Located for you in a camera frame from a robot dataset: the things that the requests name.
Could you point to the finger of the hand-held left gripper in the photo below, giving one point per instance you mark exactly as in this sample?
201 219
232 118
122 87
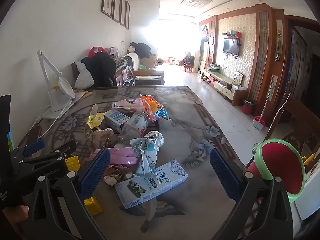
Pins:
42 163
35 146

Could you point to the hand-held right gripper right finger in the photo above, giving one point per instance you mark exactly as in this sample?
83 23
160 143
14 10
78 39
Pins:
223 175

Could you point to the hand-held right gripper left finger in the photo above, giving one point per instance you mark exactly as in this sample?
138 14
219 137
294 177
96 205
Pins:
96 171

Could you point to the small brown paper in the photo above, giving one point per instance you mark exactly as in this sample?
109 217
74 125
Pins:
116 175

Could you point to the yellow paper packet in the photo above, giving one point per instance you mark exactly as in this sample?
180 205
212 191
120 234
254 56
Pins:
72 163

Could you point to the pink box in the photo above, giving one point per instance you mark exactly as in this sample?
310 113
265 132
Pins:
123 156

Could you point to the large brown paper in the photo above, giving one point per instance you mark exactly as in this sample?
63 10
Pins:
98 138

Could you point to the small yellow carton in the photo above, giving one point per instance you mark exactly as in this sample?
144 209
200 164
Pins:
93 205

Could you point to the yellow tissue packet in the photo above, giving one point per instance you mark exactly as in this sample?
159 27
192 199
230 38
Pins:
95 118

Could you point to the red bin with green rim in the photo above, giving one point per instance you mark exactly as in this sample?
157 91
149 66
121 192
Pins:
277 170

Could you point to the small blue white carton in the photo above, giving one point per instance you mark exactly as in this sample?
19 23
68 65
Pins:
116 120

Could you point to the blue white toothpaste box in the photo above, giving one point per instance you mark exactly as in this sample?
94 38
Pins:
150 183

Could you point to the blue white milk bag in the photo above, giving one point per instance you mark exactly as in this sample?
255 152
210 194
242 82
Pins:
148 146

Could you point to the clear plastic bottle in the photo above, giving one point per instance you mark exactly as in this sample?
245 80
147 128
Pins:
135 125

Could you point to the pink white carton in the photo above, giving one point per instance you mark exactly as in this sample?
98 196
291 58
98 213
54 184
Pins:
130 103

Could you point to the blue snack wrapper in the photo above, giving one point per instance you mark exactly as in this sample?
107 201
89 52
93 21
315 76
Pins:
162 113

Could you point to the orange snack bag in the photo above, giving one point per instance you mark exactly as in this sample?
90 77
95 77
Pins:
150 102

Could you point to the person's left hand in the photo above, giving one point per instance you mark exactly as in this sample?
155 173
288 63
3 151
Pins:
13 212

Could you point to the dark red phone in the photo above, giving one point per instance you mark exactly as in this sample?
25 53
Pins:
33 135

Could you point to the black flat panel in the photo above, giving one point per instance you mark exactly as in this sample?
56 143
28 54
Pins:
5 122

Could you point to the white desk lamp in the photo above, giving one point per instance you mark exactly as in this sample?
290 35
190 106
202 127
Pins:
60 90

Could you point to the yellow envelope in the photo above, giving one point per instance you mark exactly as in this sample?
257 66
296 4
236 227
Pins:
81 95

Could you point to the small red floor bin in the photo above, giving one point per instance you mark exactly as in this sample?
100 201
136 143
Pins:
248 108

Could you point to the white plastic bag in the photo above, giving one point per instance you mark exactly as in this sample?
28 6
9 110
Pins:
83 77

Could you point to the yellow plastic toy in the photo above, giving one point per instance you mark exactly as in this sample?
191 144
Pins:
308 160

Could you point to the white appliance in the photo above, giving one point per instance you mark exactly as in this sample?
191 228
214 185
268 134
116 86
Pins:
308 202

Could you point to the long television cabinet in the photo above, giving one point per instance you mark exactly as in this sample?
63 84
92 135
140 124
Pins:
225 85

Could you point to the carved wooden chair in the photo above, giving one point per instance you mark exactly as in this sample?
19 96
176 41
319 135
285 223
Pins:
298 115

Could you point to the framed picture on cabinet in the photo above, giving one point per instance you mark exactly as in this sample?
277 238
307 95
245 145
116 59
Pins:
238 78

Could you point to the magazine rack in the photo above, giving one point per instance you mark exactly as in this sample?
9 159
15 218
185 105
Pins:
125 76

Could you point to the black jacket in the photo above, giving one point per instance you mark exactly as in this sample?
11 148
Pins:
101 67

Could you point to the wooden sofa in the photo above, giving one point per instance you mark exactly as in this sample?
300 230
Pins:
150 76

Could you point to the red bag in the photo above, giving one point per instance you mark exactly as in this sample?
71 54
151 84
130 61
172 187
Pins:
96 51

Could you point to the red wooden chairs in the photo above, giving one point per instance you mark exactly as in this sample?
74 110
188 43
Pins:
188 63

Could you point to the black clothes pile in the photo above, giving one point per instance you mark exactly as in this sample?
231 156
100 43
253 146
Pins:
142 49

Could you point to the square ceiling lamp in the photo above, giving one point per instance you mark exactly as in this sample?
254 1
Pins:
196 2

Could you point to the small narrow wall picture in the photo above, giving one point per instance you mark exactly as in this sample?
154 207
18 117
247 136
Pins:
274 87

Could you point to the wall television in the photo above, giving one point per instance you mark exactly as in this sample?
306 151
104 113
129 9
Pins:
231 47

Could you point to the wall shelf with bowls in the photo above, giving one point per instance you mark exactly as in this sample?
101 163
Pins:
232 35

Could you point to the hanging wall scroll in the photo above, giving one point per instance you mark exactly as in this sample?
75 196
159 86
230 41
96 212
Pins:
279 40

